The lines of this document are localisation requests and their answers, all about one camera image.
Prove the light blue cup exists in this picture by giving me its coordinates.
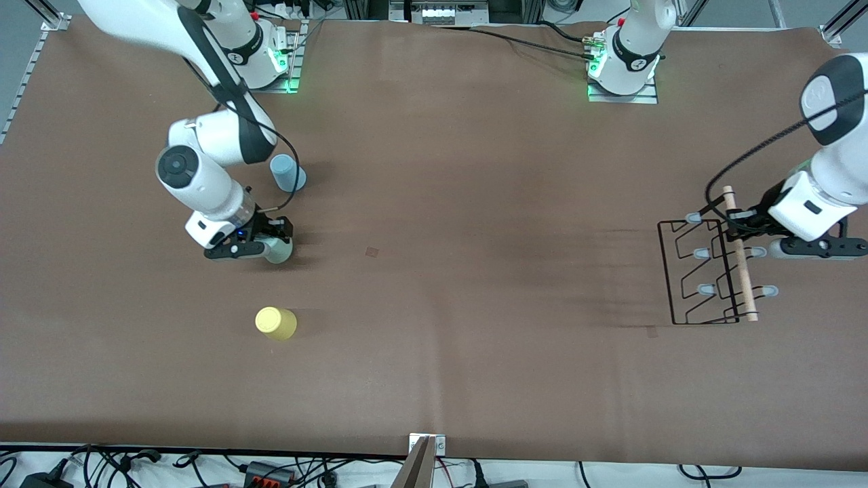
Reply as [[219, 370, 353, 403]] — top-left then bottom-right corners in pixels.
[[270, 154, 307, 192]]

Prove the black power adapter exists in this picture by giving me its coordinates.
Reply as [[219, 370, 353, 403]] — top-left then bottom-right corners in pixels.
[[19, 471, 74, 488]]

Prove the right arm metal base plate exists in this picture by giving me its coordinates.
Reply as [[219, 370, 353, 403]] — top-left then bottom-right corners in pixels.
[[258, 20, 302, 94]]

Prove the brown camera mount bar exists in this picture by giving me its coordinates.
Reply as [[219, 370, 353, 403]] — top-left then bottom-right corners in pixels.
[[392, 437, 436, 488]]

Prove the black floor cable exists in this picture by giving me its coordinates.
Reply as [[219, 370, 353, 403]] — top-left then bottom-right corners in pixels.
[[678, 464, 741, 480]]

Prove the yellow cup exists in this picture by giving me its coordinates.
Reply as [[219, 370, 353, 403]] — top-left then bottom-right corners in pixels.
[[255, 306, 298, 341]]

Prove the black red connector block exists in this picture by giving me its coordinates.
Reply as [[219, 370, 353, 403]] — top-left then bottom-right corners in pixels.
[[243, 461, 297, 487]]

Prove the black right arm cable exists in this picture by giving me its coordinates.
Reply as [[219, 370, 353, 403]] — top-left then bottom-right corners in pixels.
[[182, 54, 301, 212]]

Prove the white power strip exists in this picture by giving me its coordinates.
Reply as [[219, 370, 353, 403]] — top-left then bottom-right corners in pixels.
[[407, 0, 490, 26]]

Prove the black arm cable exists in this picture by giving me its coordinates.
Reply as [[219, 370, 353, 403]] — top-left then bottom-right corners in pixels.
[[182, 54, 301, 212], [705, 88, 868, 228]]

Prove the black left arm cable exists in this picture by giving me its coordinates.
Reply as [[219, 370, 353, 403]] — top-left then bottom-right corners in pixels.
[[705, 88, 868, 228]]

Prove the pale green cup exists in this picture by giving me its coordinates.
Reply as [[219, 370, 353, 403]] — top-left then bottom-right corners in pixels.
[[263, 234, 294, 265]]

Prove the black wire cup holder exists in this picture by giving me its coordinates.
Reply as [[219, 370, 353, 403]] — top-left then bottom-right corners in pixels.
[[656, 186, 779, 326]]

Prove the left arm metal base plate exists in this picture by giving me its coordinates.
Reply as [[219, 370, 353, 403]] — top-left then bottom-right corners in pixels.
[[587, 75, 658, 104]]

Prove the aluminium table edge rail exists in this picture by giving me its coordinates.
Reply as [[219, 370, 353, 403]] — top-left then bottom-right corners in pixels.
[[0, 30, 52, 144]]

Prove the black braided base cable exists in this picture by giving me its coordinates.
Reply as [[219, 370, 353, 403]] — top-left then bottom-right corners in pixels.
[[468, 20, 601, 63]]

